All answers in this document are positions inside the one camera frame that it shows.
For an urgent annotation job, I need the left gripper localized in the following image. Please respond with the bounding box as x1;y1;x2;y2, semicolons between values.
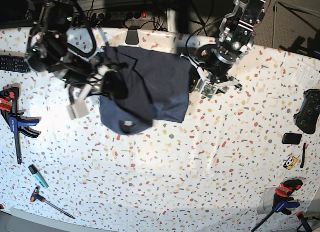
180;49;243;99

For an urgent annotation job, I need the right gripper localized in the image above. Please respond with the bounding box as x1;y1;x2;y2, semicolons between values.
63;53;118;120

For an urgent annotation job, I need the blue T-shirt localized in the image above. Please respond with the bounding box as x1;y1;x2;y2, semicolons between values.
99;46;193;135

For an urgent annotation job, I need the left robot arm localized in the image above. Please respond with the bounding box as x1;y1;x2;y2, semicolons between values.
182;0;266;99

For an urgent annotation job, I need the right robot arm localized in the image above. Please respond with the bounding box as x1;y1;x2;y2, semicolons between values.
25;0;118;119

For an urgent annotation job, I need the white power strip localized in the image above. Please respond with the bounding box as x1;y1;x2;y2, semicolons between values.
91;12;153;21

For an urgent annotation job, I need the blue black bar clamp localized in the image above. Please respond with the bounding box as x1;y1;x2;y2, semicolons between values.
0;87;40;164

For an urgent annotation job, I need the black TV remote control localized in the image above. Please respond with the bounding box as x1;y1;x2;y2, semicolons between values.
0;55;30;73

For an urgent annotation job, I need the teal highlighter marker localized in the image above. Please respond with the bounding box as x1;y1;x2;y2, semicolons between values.
28;164;49;189

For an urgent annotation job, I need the small black case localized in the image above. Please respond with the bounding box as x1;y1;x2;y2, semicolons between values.
281;133;302;145

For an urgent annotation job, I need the white paper sheet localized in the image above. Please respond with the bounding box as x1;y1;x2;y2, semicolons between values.
294;62;320;90

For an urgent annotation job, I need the black game controller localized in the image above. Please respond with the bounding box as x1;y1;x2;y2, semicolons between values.
293;89;320;135

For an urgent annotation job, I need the yellow cartoon sticker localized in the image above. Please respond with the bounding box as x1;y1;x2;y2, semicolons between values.
283;156;298;170

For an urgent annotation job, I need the black pen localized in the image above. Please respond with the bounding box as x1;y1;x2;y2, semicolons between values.
300;143;307;168

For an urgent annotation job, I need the clear plastic piece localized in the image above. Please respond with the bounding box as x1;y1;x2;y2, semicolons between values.
256;187;276;215

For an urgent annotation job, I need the blue bar clamp right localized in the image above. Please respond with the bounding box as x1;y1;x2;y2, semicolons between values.
251;179;303;231

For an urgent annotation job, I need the red black clamp corner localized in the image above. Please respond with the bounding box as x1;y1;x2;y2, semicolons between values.
296;212;313;232

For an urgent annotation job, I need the white table leg post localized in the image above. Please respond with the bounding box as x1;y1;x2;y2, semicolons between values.
166;10;178;33

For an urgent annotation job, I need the black table bracket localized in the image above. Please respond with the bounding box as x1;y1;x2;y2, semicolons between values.
125;26;140;45

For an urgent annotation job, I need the orange blue T-handle screwdriver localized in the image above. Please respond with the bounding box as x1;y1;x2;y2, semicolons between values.
30;186;75;219

